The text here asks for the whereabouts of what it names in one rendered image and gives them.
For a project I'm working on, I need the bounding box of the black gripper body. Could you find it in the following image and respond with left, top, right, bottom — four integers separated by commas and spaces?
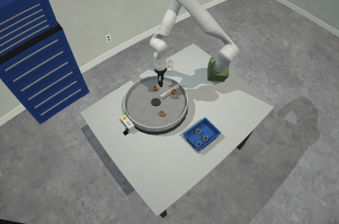
154, 69, 166, 78

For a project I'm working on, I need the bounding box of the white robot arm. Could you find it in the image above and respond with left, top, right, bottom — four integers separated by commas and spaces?
150, 0, 239, 73

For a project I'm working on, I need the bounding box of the grey round turntable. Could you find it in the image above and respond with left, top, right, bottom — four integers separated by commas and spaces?
120, 76, 188, 135

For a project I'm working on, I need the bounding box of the blue plastic crate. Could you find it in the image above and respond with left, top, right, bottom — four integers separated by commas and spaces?
183, 117, 221, 153

